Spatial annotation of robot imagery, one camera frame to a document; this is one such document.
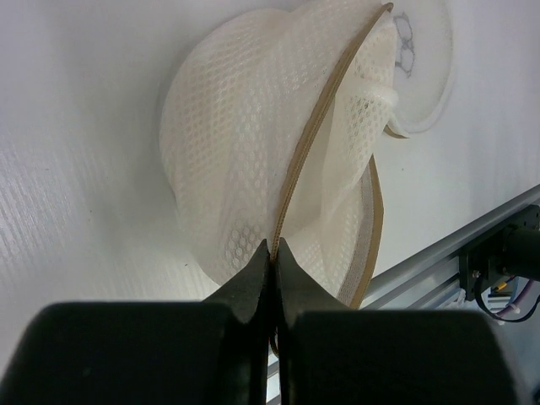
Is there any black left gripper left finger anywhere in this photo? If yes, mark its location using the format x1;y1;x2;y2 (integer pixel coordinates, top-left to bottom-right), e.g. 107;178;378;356
1;244;270;404

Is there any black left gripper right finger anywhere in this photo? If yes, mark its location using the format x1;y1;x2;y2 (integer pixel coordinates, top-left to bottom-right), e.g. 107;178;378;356
276;242;533;404

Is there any beige trimmed round laundry bag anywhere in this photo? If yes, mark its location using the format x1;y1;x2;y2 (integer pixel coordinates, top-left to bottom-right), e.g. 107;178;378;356
159;0;459;311

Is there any aluminium mounting rail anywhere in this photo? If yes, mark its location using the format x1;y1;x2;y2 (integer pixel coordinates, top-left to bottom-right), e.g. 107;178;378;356
267;187;539;404

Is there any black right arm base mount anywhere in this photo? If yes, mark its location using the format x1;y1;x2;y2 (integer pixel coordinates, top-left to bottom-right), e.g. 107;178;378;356
458;205;539;301

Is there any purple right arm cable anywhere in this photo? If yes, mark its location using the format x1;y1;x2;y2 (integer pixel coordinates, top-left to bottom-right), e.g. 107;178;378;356
497;278;540;317

